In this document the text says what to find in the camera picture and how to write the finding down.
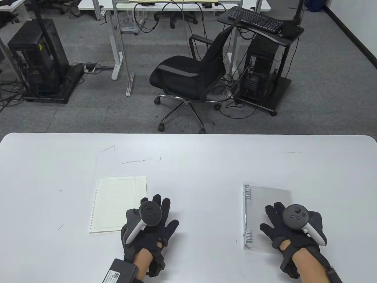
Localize person's left hand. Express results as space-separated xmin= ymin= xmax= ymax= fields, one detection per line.
xmin=121 ymin=194 xmax=179 ymax=277

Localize person's right hand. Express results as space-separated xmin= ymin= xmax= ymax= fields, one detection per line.
xmin=260 ymin=202 xmax=327 ymax=279

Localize clear ring binder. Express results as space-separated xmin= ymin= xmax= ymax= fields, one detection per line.
xmin=243 ymin=184 xmax=292 ymax=251

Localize stack of lined loose-leaf paper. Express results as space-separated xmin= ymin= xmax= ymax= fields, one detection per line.
xmin=89 ymin=176 xmax=148 ymax=235

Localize person's left forearm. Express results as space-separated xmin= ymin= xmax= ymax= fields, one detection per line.
xmin=133 ymin=249 xmax=155 ymax=283

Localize person's right forearm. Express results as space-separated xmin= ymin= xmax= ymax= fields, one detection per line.
xmin=292 ymin=246 xmax=333 ymax=283

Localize white and black left controller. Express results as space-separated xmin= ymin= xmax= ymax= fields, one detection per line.
xmin=122 ymin=198 xmax=162 ymax=245

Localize white and black controller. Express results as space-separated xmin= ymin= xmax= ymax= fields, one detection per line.
xmin=282 ymin=204 xmax=327 ymax=246
xmin=122 ymin=198 xmax=162 ymax=245

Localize white and black right controller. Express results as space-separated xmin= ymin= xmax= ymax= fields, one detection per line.
xmin=282 ymin=204 xmax=327 ymax=246

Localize black labelled wrist box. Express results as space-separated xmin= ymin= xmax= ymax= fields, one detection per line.
xmin=102 ymin=259 xmax=139 ymax=283

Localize black and grey wrist box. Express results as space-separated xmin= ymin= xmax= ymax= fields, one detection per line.
xmin=325 ymin=267 xmax=343 ymax=283

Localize black rolling computer cart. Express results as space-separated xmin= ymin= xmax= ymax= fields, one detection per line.
xmin=217 ymin=6 xmax=305 ymax=116

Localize black office chair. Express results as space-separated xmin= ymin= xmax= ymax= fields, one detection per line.
xmin=149 ymin=22 xmax=239 ymax=134

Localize black cart with pole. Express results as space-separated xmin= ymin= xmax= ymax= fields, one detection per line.
xmin=22 ymin=0 xmax=85 ymax=104

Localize clear rolling storage box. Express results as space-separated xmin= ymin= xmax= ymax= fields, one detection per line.
xmin=121 ymin=10 xmax=146 ymax=36

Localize black glass-sided computer tower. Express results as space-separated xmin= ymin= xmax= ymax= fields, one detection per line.
xmin=7 ymin=19 xmax=70 ymax=96

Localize black keyboard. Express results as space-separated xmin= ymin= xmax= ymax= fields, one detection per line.
xmin=228 ymin=7 xmax=284 ymax=33

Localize black chair base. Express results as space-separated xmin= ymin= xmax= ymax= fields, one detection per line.
xmin=154 ymin=11 xmax=198 ymax=29

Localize black monitor stand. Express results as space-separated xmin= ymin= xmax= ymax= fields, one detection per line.
xmin=281 ymin=0 xmax=305 ymax=39

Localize dark blue bag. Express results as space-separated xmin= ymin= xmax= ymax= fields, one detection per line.
xmin=305 ymin=0 xmax=324 ymax=12

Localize white background desk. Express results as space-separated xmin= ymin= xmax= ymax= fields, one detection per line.
xmin=77 ymin=0 xmax=271 ymax=80

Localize black floor cable bundle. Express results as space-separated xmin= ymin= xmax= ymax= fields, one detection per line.
xmin=0 ymin=80 xmax=25 ymax=114
xmin=212 ymin=74 xmax=265 ymax=120

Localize aluminium frame post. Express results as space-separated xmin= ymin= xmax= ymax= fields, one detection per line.
xmin=112 ymin=0 xmax=135 ymax=97

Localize black hanging cables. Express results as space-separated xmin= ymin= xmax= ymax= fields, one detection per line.
xmin=134 ymin=1 xmax=204 ymax=39

